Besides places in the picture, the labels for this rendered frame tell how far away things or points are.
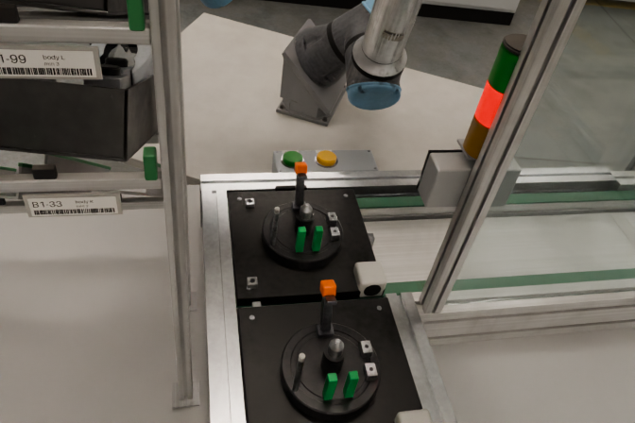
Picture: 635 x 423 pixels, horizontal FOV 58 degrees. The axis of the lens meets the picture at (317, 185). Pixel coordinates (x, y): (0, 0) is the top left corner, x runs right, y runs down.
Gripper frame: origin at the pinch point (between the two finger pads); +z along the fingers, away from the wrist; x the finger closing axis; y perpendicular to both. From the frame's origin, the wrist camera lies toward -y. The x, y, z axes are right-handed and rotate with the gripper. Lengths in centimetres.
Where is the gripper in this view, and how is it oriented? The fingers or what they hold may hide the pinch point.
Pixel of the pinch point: (113, 75)
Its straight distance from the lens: 84.2
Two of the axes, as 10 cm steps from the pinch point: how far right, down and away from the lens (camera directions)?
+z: -1.7, 9.1, -3.8
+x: -9.8, -1.5, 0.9
